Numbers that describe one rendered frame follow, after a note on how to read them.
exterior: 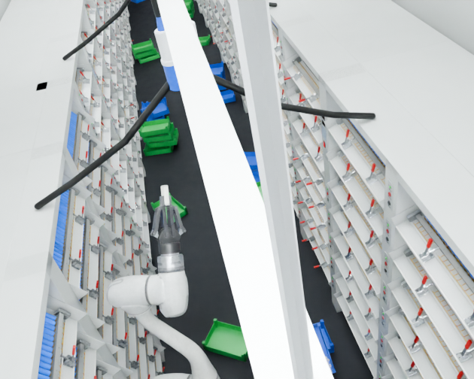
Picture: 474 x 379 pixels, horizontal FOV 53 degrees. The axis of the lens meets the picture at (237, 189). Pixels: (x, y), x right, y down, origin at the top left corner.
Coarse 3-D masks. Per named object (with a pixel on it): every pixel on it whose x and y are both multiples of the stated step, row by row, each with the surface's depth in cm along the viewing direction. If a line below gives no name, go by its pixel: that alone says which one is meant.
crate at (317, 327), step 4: (316, 324) 298; (320, 324) 296; (316, 328) 302; (320, 328) 298; (316, 332) 301; (320, 332) 301; (320, 336) 300; (320, 340) 300; (324, 340) 295; (324, 344) 298; (324, 348) 297; (324, 352) 297; (328, 352) 292; (328, 356) 295; (332, 364) 289; (332, 368) 293
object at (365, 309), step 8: (336, 256) 288; (344, 264) 284; (344, 272) 280; (352, 280) 274; (352, 288) 271; (360, 296) 265; (360, 304) 262; (368, 312) 252; (368, 320) 254; (376, 328) 249; (376, 336) 246
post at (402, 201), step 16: (384, 192) 177; (400, 192) 165; (384, 208) 181; (400, 208) 170; (384, 224) 186; (384, 240) 190; (400, 240) 181; (384, 304) 213; (384, 352) 233; (384, 368) 241
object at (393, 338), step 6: (396, 330) 219; (384, 336) 220; (390, 336) 221; (396, 336) 222; (390, 342) 222; (396, 342) 221; (396, 348) 219; (402, 348) 218; (396, 354) 217; (402, 354) 216; (402, 360) 214; (408, 360) 213; (402, 366) 213; (408, 366) 211; (408, 378) 208; (414, 378) 207; (420, 378) 206
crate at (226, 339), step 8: (216, 320) 326; (216, 328) 330; (224, 328) 329; (232, 328) 326; (240, 328) 321; (208, 336) 322; (216, 336) 325; (224, 336) 324; (232, 336) 323; (240, 336) 322; (208, 344) 321; (216, 344) 320; (224, 344) 319; (232, 344) 318; (240, 344) 317; (216, 352) 314; (224, 352) 310; (232, 352) 314; (240, 352) 313
